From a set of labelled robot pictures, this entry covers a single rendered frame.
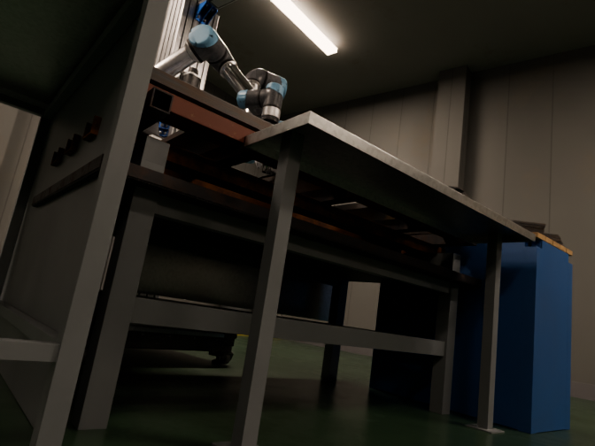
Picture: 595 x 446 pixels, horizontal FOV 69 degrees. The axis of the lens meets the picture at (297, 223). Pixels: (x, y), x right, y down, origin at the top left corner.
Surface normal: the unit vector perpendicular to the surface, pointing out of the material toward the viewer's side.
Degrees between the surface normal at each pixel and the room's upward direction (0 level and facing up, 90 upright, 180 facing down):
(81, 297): 90
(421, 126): 90
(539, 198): 90
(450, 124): 90
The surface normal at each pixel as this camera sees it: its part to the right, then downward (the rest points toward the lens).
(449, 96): -0.61, -0.26
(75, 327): 0.64, -0.07
